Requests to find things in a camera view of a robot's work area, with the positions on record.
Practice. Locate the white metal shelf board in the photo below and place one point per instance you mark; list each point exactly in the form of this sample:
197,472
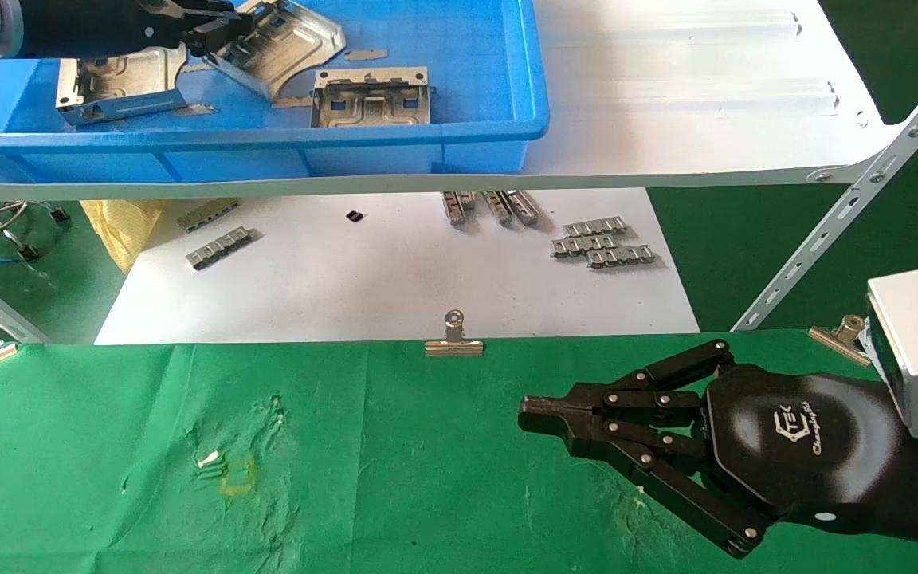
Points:
666,80

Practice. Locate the blue plastic bin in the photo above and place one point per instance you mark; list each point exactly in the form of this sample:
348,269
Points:
459,48

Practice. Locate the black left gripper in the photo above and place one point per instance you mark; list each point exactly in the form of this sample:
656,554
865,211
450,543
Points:
116,28

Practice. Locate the small black connector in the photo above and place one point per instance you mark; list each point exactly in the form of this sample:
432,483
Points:
28,253
60,214

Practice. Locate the white slotted shelf brace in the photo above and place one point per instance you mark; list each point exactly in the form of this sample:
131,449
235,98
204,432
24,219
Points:
841,215

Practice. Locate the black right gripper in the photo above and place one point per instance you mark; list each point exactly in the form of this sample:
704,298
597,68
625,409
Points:
802,446

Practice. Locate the green cloth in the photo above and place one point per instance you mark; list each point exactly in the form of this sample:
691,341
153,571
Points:
347,462

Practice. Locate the yellow plastic bag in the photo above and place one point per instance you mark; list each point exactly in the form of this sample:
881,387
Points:
120,231

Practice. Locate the white sheet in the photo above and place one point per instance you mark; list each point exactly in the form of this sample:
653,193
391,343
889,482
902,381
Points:
363,279

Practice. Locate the grey tape strip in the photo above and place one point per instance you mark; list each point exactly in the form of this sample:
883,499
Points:
192,68
366,55
296,102
194,110

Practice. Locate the small toothed metal clip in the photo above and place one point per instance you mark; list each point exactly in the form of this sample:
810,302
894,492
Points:
208,215
594,227
456,207
622,257
524,207
497,207
220,248
578,246

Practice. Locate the silver sheet metal bracket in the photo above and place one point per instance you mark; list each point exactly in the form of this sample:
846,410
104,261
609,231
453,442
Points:
120,84
292,48
371,108

